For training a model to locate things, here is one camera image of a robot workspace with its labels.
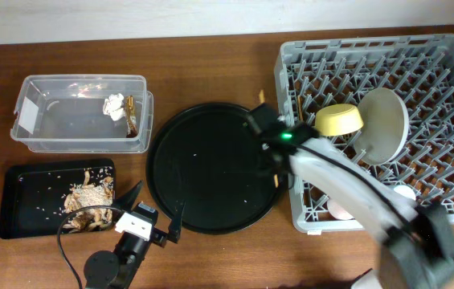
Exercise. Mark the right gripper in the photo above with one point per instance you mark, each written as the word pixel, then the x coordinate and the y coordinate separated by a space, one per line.
pixel 263 171

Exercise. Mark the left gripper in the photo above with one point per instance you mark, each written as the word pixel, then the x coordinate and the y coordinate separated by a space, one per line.
pixel 159 237

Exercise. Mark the wooden chopstick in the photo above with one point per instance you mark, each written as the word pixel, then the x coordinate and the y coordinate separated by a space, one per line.
pixel 299 108
pixel 261 96

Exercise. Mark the food scraps pile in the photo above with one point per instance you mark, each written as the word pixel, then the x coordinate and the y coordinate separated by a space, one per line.
pixel 99 192

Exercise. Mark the yellow bowl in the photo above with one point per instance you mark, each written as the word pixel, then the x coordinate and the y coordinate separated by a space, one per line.
pixel 338 119

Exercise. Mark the pink cup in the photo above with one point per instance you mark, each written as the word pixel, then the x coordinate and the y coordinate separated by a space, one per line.
pixel 336 211

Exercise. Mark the gold snack wrapper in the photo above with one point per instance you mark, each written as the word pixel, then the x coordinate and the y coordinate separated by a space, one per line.
pixel 130 114

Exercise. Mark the grey round plate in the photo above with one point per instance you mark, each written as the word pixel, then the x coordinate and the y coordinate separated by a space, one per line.
pixel 385 128

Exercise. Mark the white tissue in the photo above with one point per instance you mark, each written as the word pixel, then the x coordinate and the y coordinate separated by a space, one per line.
pixel 114 107

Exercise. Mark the blue cup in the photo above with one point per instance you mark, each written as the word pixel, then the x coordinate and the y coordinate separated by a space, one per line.
pixel 405 191

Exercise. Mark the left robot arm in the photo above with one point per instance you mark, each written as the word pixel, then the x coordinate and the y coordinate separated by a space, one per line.
pixel 117 268

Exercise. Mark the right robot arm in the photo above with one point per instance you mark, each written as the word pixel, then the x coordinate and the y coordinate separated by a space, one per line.
pixel 416 242

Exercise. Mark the grey dishwasher rack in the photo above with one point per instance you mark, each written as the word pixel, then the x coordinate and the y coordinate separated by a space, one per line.
pixel 418 68

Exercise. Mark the round black serving tray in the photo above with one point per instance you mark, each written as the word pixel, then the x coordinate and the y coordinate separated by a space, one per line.
pixel 207 163

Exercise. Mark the black rectangular tray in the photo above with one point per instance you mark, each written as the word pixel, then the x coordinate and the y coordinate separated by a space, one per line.
pixel 33 195

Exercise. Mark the clear plastic storage bin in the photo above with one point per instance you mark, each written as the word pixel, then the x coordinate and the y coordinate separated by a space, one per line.
pixel 64 114

